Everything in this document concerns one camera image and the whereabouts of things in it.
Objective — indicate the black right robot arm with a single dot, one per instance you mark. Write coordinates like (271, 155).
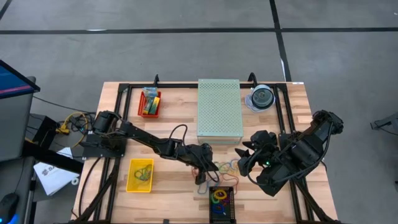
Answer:
(311, 146)

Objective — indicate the black electronics box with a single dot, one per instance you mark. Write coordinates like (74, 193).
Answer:
(43, 127)

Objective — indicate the red plastic basket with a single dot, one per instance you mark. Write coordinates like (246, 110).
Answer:
(140, 105)

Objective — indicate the white tape roll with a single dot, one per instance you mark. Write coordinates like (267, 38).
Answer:
(75, 179)

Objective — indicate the disc spindle with clear cover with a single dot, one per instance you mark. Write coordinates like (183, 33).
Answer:
(262, 97)

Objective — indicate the black computer mouse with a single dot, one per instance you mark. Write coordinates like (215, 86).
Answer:
(7, 203)

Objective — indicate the yellow rubber band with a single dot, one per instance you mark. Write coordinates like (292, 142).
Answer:
(225, 170)

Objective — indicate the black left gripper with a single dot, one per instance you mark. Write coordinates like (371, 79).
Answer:
(199, 160)

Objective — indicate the yellow green crayon box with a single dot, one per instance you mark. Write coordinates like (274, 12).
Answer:
(155, 105)
(148, 105)

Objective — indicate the white printed paper sheet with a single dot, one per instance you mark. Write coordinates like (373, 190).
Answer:
(53, 177)

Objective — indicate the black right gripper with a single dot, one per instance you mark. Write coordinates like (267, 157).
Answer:
(258, 158)

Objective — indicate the grey chair base leg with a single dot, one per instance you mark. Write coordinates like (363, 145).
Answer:
(387, 121)

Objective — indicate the yellow plastic bin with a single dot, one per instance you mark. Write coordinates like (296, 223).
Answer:
(140, 186)

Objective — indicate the green coil wrist band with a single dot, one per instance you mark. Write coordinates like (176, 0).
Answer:
(212, 199)

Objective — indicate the grey desk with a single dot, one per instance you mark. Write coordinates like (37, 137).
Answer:
(15, 130)

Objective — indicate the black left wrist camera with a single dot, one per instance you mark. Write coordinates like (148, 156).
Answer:
(206, 147)

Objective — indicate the orange coil wrist band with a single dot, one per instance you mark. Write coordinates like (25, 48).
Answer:
(214, 195)

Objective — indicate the green perforated metal riser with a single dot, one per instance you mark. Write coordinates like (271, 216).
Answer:
(219, 112)

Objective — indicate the purple coil wrist band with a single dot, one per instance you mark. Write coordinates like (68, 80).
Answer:
(227, 202)

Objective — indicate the green rubber band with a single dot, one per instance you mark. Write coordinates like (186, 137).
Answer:
(216, 166)
(148, 170)

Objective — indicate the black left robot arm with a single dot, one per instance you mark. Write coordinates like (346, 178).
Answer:
(140, 135)

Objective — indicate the black slotted plastic basket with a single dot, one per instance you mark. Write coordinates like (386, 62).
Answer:
(231, 205)

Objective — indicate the computer monitor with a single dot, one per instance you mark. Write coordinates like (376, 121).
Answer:
(14, 81)

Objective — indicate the blue coil wrist band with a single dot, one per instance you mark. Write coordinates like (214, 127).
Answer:
(214, 209)

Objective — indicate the black desk leg bar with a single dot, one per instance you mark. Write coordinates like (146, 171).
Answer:
(53, 157)

